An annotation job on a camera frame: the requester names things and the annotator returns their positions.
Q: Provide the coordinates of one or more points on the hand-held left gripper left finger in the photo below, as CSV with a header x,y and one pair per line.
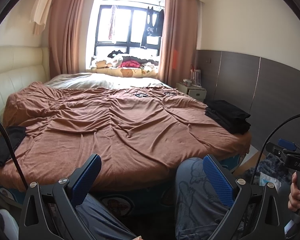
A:
x,y
86,180

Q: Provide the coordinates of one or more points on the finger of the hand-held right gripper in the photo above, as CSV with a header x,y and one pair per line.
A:
x,y
287,144
275,150

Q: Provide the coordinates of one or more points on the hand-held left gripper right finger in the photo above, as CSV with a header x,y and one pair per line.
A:
x,y
220,180

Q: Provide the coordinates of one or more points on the person's right hand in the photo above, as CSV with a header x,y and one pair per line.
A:
x,y
293,195

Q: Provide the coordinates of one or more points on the grey fluffy rug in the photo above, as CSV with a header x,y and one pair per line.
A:
x,y
275,165

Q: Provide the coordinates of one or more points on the cardboard box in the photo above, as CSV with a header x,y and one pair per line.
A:
x,y
250,163

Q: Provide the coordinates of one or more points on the person's right leg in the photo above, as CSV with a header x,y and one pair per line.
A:
x,y
195,200

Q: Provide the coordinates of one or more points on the person's leg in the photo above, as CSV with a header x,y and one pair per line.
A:
x,y
102,220
195,200

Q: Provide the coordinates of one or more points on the white and blue packet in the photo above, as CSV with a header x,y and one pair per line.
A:
x,y
270,183

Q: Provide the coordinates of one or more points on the blue cartoon bed skirt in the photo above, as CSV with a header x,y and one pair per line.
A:
x,y
120,202

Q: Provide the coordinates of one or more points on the person's left leg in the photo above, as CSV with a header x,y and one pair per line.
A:
x,y
102,220

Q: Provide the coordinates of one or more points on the folded black clothes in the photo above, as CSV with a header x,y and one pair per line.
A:
x,y
230,126

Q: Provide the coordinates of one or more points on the black cloth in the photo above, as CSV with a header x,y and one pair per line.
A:
x,y
3,145

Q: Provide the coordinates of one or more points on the white object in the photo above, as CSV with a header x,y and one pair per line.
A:
x,y
7,225

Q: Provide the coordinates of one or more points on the white nightstand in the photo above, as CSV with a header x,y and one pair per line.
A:
x,y
192,92

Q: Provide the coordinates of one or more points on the white bed sheet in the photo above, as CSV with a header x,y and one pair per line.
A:
x,y
102,81

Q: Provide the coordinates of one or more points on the white and red rack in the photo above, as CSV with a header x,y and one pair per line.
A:
x,y
195,76

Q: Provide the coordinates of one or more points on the red cloth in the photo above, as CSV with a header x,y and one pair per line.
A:
x,y
130,63

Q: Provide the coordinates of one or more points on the black and white plush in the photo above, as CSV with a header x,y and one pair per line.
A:
x,y
116,54

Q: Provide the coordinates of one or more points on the cream padded headboard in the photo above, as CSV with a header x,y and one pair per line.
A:
x,y
14,62

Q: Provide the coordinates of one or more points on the pink curtain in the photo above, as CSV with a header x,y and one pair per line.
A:
x,y
66,30
178,30

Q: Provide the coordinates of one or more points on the pink hanging garment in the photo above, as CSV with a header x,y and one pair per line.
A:
x,y
111,22

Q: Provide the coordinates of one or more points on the black hanging garment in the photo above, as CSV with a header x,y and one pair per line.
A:
x,y
153,25

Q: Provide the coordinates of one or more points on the cream hanging cloth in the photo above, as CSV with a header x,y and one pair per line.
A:
x,y
42,5

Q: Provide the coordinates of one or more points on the black window frame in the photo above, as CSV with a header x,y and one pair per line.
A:
x,y
128,45

